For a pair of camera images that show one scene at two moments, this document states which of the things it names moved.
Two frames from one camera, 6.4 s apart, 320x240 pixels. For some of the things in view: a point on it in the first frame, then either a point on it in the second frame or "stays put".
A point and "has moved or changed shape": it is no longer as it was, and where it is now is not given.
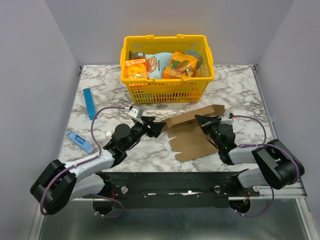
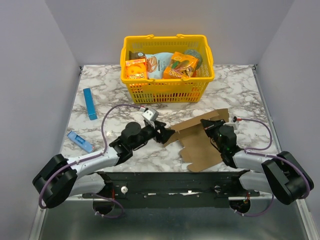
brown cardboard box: [190, 140] has moved or changed shape
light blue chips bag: [156, 64] stays put
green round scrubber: [196, 54] stays put
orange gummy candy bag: [182, 66] stays put
